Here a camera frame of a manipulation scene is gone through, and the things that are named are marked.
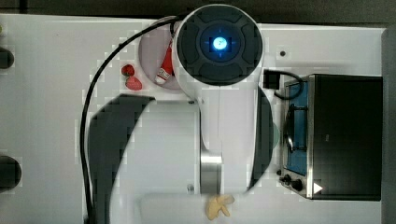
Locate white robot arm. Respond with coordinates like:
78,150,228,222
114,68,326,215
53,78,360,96
88,4,274,224

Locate red ketchup bottle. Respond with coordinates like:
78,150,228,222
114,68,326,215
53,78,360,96
155,41,173,85

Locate halved red strawberry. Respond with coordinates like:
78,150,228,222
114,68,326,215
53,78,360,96
125,77,143,91

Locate green mug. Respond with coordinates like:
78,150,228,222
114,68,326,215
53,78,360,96
273,122,280,148

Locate grey round plate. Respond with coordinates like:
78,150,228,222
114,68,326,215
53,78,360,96
138,24,180,91

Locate whole red strawberry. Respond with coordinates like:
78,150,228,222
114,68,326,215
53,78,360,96
121,64,134,77

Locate peeled banana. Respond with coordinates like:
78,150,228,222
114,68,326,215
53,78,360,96
205,194,234,220

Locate black toaster oven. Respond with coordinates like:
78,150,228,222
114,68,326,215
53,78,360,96
277,74,383,201

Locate black camera box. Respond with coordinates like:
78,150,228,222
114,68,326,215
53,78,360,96
263,70,280,90

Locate black cylinder post lower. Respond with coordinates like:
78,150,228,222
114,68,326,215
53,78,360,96
0,156,21,192

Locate black cylinder post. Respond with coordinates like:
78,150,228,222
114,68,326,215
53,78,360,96
0,48,14,69
0,156,21,192

